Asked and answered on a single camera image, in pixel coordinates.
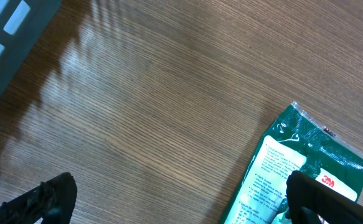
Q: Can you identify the grey plastic shopping basket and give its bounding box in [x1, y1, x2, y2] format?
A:
[0, 0, 62, 97]

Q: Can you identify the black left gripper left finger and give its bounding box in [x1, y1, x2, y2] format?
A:
[0, 172, 77, 224]

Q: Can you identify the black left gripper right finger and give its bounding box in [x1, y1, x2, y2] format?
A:
[286, 170, 363, 224]

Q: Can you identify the green 3M sponge package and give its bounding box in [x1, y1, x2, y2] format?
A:
[220, 102, 363, 223]

